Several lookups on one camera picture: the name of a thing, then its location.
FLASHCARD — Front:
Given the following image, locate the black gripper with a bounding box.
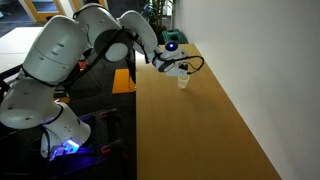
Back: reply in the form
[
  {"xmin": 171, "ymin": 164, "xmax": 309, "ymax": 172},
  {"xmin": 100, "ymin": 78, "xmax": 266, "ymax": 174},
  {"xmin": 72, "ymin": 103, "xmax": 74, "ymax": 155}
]
[{"xmin": 177, "ymin": 62, "xmax": 190, "ymax": 73}]

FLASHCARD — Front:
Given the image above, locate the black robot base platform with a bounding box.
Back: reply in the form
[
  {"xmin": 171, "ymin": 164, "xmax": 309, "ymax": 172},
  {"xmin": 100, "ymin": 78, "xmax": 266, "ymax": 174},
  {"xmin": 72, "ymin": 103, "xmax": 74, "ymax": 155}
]
[{"xmin": 0, "ymin": 108, "xmax": 135, "ymax": 180}]

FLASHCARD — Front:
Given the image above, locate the translucent plastic cup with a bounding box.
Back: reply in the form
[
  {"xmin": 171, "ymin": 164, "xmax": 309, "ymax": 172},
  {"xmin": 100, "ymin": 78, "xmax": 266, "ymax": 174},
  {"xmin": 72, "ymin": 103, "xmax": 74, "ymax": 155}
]
[{"xmin": 177, "ymin": 74, "xmax": 191, "ymax": 90}]

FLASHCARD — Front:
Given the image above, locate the green bin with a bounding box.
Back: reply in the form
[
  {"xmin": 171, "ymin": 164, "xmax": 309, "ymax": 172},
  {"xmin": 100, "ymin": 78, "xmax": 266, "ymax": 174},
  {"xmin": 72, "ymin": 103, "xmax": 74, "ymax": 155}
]
[{"xmin": 161, "ymin": 28, "xmax": 188, "ymax": 46}]

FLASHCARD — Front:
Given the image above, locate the potted green plant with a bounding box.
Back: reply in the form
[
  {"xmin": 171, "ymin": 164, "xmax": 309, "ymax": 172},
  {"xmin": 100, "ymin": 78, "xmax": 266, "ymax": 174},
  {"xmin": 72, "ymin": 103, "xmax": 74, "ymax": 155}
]
[{"xmin": 139, "ymin": 0, "xmax": 175, "ymax": 32}]

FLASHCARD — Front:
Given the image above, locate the white table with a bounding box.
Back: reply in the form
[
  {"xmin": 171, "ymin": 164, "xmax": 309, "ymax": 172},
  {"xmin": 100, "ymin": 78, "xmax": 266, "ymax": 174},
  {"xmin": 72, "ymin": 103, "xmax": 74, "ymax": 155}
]
[{"xmin": 0, "ymin": 26, "xmax": 45, "ymax": 75}]

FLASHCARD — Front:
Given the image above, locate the black clamp orange handle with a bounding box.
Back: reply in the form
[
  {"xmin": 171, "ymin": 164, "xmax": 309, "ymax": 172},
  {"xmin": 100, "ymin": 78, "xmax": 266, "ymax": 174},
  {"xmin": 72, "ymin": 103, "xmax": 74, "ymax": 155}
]
[
  {"xmin": 100, "ymin": 139, "xmax": 125, "ymax": 154},
  {"xmin": 99, "ymin": 111, "xmax": 123, "ymax": 122}
]

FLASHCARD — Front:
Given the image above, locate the orange door frame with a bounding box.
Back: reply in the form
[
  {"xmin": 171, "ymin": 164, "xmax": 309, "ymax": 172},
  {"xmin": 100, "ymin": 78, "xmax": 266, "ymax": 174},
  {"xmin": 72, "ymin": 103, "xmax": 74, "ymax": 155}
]
[
  {"xmin": 71, "ymin": 0, "xmax": 110, "ymax": 12},
  {"xmin": 19, "ymin": 0, "xmax": 68, "ymax": 23}
]

